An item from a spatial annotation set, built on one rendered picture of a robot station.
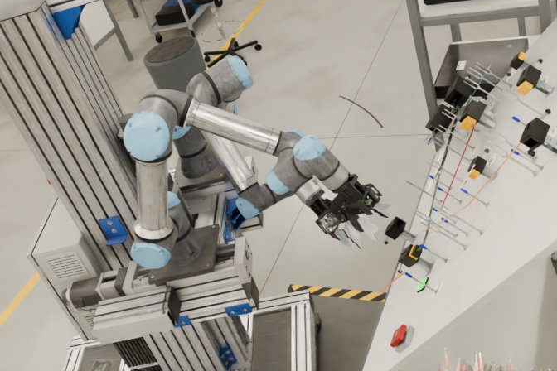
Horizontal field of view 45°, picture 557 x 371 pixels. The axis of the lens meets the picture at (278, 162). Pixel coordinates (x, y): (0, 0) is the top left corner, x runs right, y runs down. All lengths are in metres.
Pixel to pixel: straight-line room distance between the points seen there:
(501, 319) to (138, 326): 1.15
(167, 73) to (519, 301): 3.59
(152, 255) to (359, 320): 1.62
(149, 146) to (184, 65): 3.48
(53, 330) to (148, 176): 2.48
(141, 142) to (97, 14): 5.26
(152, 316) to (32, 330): 2.15
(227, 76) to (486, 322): 1.12
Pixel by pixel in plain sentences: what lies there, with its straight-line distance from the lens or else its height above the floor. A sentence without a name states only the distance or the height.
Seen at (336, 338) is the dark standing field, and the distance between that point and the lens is 3.40.
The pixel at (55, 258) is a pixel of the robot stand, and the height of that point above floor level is 1.19.
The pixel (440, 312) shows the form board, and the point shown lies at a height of 1.20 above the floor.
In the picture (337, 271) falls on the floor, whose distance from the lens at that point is 3.71.
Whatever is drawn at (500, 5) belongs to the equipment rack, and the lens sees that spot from 2.57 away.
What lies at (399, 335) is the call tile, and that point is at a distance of 1.85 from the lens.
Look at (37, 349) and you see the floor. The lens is 4.22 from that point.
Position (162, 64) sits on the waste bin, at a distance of 5.24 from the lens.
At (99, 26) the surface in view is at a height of 0.51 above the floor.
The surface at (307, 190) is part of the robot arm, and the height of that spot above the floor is 1.33.
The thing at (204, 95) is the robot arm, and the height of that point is 1.61.
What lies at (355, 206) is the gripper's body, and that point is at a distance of 1.85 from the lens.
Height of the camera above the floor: 2.52
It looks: 33 degrees down
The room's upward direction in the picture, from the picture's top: 20 degrees counter-clockwise
